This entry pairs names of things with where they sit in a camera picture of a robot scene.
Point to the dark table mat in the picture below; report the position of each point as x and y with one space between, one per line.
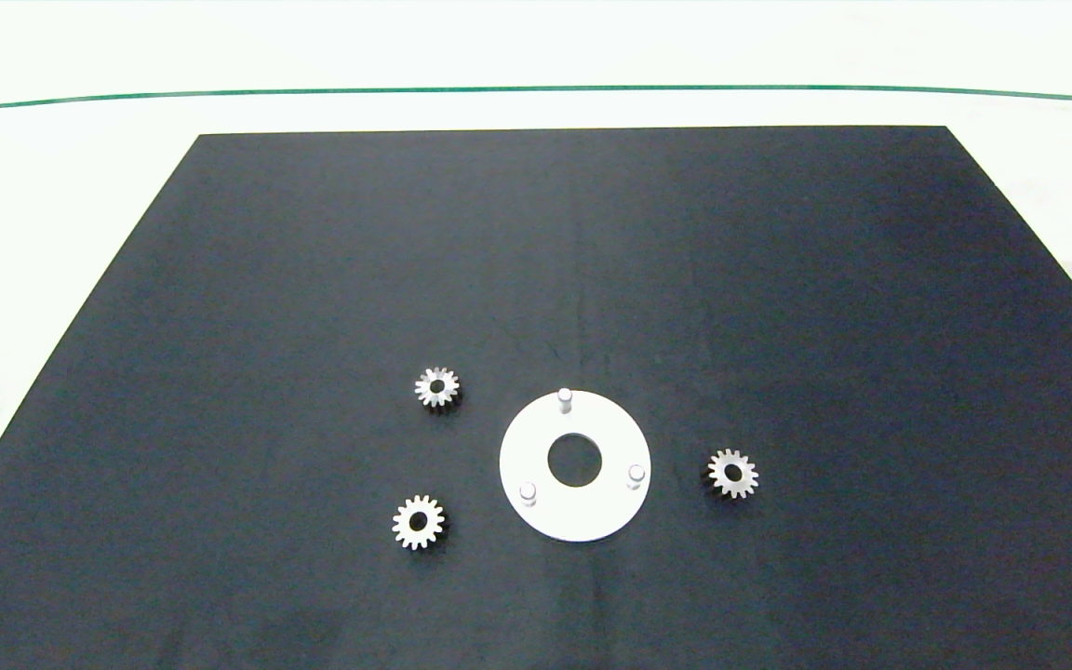
313 279

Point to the round white carrier plate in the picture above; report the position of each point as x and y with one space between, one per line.
582 516

